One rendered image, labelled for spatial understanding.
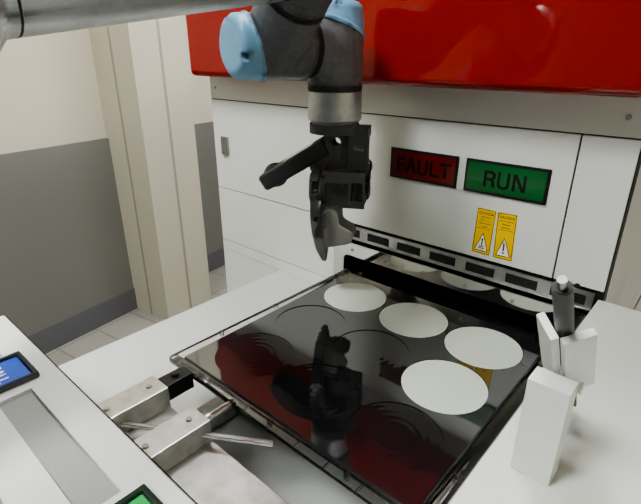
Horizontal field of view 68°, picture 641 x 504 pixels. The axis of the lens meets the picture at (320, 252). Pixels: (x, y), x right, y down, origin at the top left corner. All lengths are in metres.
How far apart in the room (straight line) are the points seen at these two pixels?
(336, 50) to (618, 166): 0.37
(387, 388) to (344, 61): 0.41
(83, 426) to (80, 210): 2.00
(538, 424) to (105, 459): 0.34
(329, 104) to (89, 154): 1.87
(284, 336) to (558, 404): 0.40
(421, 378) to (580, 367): 0.26
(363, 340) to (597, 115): 0.40
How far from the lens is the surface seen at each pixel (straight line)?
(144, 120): 2.28
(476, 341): 0.70
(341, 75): 0.66
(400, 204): 0.81
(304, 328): 0.69
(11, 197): 2.29
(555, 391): 0.38
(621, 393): 0.55
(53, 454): 0.48
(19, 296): 2.40
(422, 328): 0.71
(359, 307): 0.75
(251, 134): 1.03
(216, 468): 0.53
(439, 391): 0.60
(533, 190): 0.71
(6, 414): 0.55
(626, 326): 0.68
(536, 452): 0.42
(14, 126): 2.29
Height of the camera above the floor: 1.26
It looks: 23 degrees down
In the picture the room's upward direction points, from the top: straight up
